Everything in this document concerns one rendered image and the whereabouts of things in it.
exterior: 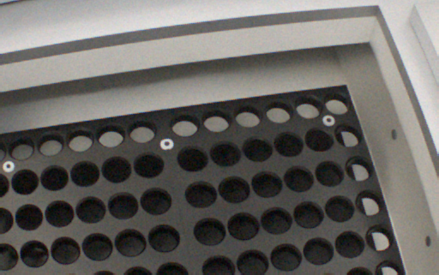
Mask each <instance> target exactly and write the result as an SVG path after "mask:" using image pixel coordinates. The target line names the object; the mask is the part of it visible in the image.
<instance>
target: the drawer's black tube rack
mask: <svg viewBox="0 0 439 275"><path fill-rule="evenodd" d="M159 115H160V120H161V127H162V131H163V136H164V140H162V141H161V146H152V147H142V148H136V149H131V150H125V151H120V152H110V153H99V154H94V155H89V156H84V157H79V158H64V159H59V160H54V161H50V162H39V163H35V164H21V165H17V166H14V163H13V162H9V161H8V162H5V164H4V165H3V168H0V275H383V272H382V268H384V267H390V268H391V269H392V268H393V269H394V270H395V271H396V272H397V274H398V275H406V272H405V268H404V264H403V262H402V258H401V257H400V249H399V247H398V245H397V244H398V243H397V241H396V237H395V234H394V229H393V227H392V226H393V225H392V223H391V220H390V217H389V214H388V209H387V207H386V202H385V200H384V198H383V197H384V196H383V193H382V191H381V189H382V188H381V186H380V183H379V182H378V177H377V174H376V169H375V166H374V165H373V163H372V157H371V156H370V152H369V148H368V145H367V143H366V141H365V138H364V133H363V130H362V128H361V125H360V123H359V119H358V117H348V118H343V119H338V120H334V118H333V117H331V116H325V117H324V118H323V119H322V123H307V124H301V125H296V126H290V127H284V128H278V129H269V130H263V131H257V132H252V133H246V134H240V135H225V136H219V137H213V138H207V139H201V140H191V141H185V142H180V143H174V144H173V143H172V140H170V139H167V136H166V132H165V125H164V122H163V117H162V113H161V109H159ZM342 132H348V133H352V134H354V136H355V137H356V138H357V140H358V144H357V145H355V146H346V145H345V143H344V141H343V138H342ZM352 164H358V165H361V166H362V167H364V168H365V169H366V171H367V172H368V174H369V176H368V178H366V179H365V180H363V181H357V180H356V179H355V178H356V177H355V175H354V172H353V169H352ZM363 198H368V199H371V200H374V201H375V203H376V204H377V205H378V210H379V212H377V213H376V214H373V215H367V214H366V211H365V210H364V204H363V202H362V199H363ZM371 233H382V234H383V235H384V236H385V237H386V238H387V239H388V247H387V248H386V249H384V250H376V245H375V242H374V240H373V239H374V238H373V236H372V234H371Z"/></svg>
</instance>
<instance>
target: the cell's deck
mask: <svg viewBox="0 0 439 275"><path fill-rule="evenodd" d="M433 2H434V3H438V2H439V0H17V1H11V2H5V3H0V92H4V91H9V90H14V89H20V88H25V87H35V86H40V85H45V84H51V83H56V82H62V81H72V80H79V79H84V78H89V77H95V76H101V75H110V74H114V73H119V72H124V71H130V70H137V69H148V68H154V67H160V66H166V65H173V64H179V63H190V62H197V61H203V60H209V59H222V58H228V57H239V56H246V55H252V54H258V53H271V52H276V51H289V50H300V49H306V48H312V47H324V46H330V45H346V44H352V43H353V44H357V43H363V42H370V46H371V49H372V50H373V52H374V54H375V58H376V62H377V64H378V66H379V68H380V70H381V72H382V78H383V79H384V81H385V84H386V86H387V88H388V93H389V95H390V97H391V99H392V101H393V103H394V109H395V110H396V113H397V115H398V118H399V121H400V125H401V128H402V130H403V132H404V135H405V139H406V142H407V144H408V147H409V150H410V152H411V156H412V159H413V163H414V164H415V167H416V171H417V173H418V178H419V181H420V184H421V186H422V188H423V192H424V196H425V199H426V202H427V205H428V208H429V210H430V215H431V218H432V220H433V225H434V226H435V227H434V228H435V230H436V234H437V238H438V242H439V86H438V85H437V82H436V80H435V76H434V74H433V73H432V71H431V67H430V65H429V62H428V61H427V58H426V55H425V54H424V50H423V49H422V46H421V44H420V42H419V40H418V37H417V35H416V33H415V30H414V28H413V26H412V24H411V22H410V17H411V13H412V9H413V6H414V4H415V3H433Z"/></svg>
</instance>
